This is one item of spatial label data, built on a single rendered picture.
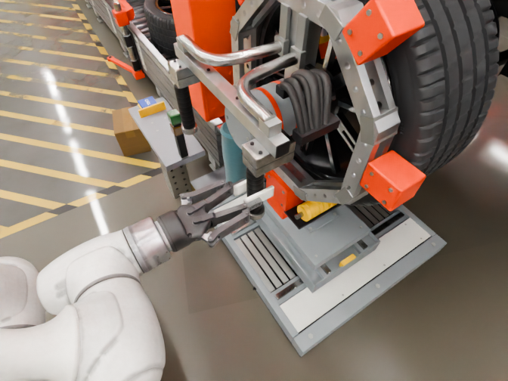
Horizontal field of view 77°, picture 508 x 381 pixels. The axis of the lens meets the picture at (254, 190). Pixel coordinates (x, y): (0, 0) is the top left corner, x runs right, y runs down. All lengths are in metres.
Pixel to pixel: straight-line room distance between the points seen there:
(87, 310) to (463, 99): 0.73
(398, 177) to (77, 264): 0.59
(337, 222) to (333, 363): 0.54
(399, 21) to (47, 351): 0.65
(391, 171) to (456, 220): 1.25
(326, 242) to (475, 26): 0.87
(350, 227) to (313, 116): 0.87
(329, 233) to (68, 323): 1.06
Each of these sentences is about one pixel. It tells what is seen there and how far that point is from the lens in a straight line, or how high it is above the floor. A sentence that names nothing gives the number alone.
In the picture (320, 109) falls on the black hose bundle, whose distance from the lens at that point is 0.59.
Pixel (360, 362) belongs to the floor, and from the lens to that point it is 1.43.
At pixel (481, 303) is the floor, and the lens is 1.73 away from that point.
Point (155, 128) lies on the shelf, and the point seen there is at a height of 0.45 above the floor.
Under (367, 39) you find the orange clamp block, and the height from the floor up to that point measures 1.10.
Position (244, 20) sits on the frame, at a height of 0.99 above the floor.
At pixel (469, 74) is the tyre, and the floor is 1.02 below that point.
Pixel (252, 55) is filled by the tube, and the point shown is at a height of 1.00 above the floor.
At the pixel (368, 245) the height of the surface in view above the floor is 0.17.
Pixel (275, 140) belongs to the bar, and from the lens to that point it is 0.56.
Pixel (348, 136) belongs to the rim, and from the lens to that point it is 0.88.
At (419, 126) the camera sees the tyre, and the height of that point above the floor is 0.96.
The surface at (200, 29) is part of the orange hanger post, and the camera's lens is 1.14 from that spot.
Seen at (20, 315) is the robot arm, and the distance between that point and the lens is 0.96.
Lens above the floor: 1.35
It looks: 51 degrees down
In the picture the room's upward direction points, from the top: straight up
